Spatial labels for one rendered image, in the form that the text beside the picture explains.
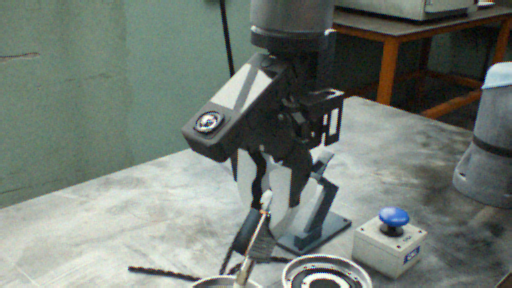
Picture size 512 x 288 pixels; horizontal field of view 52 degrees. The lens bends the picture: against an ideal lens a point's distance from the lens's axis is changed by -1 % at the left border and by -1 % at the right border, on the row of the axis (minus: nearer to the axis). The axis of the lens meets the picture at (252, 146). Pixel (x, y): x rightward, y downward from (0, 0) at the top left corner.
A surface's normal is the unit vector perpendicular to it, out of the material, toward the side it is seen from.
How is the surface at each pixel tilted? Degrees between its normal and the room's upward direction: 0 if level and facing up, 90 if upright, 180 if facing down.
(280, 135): 90
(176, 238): 0
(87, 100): 90
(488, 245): 0
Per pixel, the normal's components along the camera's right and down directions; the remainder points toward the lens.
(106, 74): 0.71, 0.31
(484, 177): -0.69, -0.05
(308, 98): 0.05, -0.92
